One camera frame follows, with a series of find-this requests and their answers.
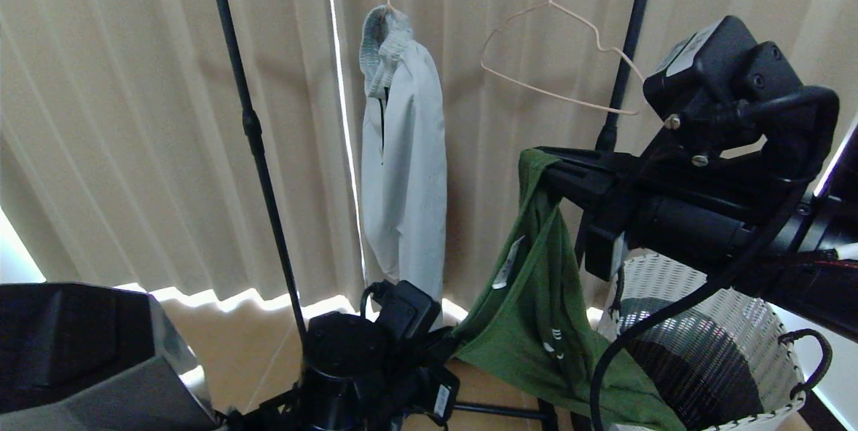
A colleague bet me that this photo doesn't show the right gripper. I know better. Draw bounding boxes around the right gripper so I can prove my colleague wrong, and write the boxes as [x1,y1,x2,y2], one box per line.
[536,146,798,282]

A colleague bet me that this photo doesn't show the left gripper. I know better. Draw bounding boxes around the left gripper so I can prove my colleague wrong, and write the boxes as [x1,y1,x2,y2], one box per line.
[399,343,463,428]

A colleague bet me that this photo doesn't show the green garment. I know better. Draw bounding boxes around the green garment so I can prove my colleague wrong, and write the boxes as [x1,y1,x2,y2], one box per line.
[452,148,688,431]

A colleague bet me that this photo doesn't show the pale grey shorts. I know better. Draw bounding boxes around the pale grey shorts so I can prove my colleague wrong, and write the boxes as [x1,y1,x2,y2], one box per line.
[359,5,448,328]

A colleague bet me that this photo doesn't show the white laundry basket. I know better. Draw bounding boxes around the white laundry basket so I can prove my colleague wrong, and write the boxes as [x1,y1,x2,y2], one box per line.
[595,253,833,431]

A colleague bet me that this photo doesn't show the black clothes rack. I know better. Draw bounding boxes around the black clothes rack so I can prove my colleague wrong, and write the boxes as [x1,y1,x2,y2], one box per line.
[75,0,858,431]

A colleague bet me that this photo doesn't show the beige curtain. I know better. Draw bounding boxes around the beige curtain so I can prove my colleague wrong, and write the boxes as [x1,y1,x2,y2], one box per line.
[0,0,858,324]

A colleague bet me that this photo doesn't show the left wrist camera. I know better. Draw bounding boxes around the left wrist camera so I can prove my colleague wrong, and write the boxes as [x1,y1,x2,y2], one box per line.
[372,280,443,351]

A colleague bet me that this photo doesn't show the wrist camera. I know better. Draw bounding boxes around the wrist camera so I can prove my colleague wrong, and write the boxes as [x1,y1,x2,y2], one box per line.
[642,15,840,180]
[372,280,443,351]

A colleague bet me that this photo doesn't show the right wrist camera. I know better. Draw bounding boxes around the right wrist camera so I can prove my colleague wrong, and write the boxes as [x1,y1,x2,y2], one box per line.
[642,15,840,180]

